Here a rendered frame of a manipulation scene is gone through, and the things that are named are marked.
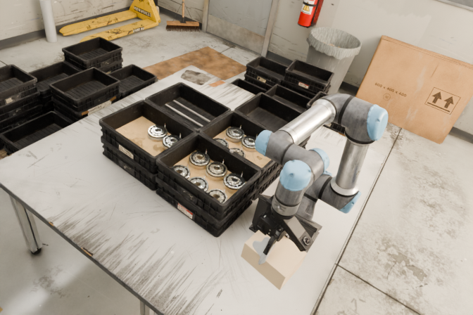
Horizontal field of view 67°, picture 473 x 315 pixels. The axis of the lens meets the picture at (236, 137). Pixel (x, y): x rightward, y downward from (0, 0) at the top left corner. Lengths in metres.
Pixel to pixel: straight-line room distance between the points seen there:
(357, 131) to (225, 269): 0.78
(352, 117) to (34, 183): 1.46
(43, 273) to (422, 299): 2.36
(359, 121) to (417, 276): 1.77
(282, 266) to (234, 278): 0.46
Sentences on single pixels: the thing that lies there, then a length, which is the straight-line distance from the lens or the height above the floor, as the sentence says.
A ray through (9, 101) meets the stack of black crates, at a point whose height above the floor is 0.50.
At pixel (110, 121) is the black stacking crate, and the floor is 0.90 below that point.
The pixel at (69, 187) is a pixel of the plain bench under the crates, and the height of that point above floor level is 0.70.
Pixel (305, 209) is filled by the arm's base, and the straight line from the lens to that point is 1.61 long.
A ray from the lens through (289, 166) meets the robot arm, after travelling 0.93.
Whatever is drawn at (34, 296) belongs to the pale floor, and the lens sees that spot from 2.41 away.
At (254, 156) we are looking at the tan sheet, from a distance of 1.88.
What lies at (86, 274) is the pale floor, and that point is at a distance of 2.41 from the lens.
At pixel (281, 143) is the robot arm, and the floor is 1.41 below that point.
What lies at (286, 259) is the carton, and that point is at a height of 1.11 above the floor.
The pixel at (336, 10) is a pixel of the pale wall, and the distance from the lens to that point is 4.44.
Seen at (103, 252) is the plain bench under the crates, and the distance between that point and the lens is 1.63.
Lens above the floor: 2.05
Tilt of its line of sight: 38 degrees down
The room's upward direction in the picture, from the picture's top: 11 degrees clockwise
